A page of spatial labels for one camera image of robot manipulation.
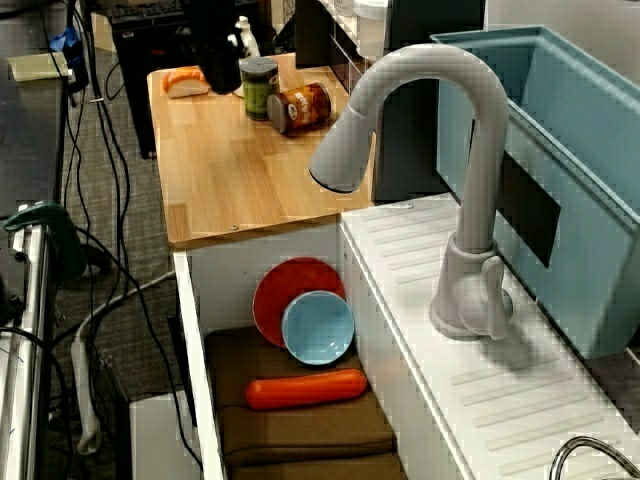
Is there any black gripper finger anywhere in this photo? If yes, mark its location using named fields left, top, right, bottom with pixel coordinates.
left=202, top=54, right=246, bottom=97

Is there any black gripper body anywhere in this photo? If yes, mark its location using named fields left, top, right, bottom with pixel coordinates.
left=191, top=23, right=247, bottom=60

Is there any green peas can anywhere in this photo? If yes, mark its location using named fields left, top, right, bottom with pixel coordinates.
left=238, top=55, right=280, bottom=122

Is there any orange beans can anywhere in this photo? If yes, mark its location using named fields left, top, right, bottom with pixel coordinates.
left=265, top=81, right=333, bottom=135

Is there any orange salmon sushi toy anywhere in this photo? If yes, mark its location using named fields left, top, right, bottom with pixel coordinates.
left=162, top=64, right=211, bottom=100

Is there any black computer tower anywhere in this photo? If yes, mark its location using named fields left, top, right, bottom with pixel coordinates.
left=108, top=0, right=201, bottom=160

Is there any plain jar with white lid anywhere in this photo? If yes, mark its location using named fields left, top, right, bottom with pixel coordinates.
left=352, top=0, right=394, bottom=59

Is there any yellow paper note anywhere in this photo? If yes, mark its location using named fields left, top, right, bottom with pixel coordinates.
left=7, top=51, right=71, bottom=82

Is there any red plate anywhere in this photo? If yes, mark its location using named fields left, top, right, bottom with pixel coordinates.
left=252, top=257, right=347, bottom=350

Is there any green clamp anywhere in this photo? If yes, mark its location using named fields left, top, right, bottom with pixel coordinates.
left=3, top=200, right=89, bottom=281

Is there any grey toy faucet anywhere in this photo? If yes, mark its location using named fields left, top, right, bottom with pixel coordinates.
left=308, top=43, right=516, bottom=342

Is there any light blue bowl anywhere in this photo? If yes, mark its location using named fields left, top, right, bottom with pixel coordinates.
left=281, top=290, right=356, bottom=366

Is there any orange toy sausage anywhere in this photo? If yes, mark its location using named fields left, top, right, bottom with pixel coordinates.
left=244, top=368, right=369, bottom=412

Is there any brown folded cloth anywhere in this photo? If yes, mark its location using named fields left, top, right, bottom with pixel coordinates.
left=203, top=327, right=409, bottom=480

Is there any light grey box unit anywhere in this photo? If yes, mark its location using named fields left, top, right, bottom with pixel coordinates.
left=128, top=389, right=202, bottom=480

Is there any white toy sink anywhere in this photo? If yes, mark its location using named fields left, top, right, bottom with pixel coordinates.
left=172, top=192, right=640, bottom=480

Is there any teal plastic bin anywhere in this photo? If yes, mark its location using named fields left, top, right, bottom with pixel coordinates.
left=430, top=24, right=640, bottom=361

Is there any steel cooking pot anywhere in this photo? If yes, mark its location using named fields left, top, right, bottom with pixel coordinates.
left=548, top=435, right=640, bottom=480

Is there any aluminium frame rail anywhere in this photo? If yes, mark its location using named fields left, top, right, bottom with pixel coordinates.
left=0, top=202, right=57, bottom=480

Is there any white power strip with cord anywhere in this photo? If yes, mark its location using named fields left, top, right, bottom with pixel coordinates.
left=69, top=269, right=176, bottom=456

